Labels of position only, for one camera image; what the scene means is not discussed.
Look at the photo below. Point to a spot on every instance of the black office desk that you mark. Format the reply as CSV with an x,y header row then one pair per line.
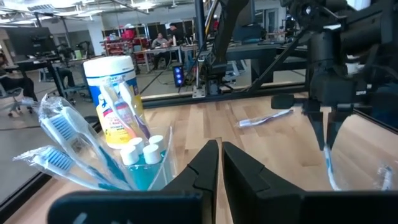
x,y
53,74

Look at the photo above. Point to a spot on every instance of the dark desk monitor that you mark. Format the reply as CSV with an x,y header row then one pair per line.
x,y
31,42

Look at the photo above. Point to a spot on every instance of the office chair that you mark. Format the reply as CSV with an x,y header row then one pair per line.
x,y
14,109

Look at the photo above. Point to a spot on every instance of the clear acrylic organizer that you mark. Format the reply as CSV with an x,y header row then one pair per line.
x,y
166,161

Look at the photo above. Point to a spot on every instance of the white background table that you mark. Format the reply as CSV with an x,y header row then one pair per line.
x,y
155,49

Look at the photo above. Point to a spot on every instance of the orange white toothbrush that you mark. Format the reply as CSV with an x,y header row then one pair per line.
x,y
122,109

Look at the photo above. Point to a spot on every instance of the black computer tower blue lights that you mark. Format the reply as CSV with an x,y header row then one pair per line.
x,y
178,76

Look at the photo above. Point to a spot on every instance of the person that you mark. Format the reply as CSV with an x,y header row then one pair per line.
x,y
160,42
177,32
18,87

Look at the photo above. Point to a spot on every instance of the red shelf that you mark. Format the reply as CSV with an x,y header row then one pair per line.
x,y
129,33

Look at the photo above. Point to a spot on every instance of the yellow white wipes canister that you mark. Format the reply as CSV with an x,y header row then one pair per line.
x,y
109,67

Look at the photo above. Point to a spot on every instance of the black rig frame struts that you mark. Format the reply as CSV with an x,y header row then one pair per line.
x,y
271,69

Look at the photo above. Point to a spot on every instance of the purple white toothbrush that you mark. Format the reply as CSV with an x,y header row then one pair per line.
x,y
264,119
141,124

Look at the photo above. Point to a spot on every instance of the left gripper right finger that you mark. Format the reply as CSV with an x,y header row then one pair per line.
x,y
273,208

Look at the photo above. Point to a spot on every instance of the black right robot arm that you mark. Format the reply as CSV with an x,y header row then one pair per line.
x,y
323,53

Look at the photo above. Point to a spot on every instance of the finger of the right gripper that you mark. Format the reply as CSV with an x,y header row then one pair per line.
x,y
317,124
335,124

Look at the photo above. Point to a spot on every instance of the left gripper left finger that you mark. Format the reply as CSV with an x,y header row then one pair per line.
x,y
186,205

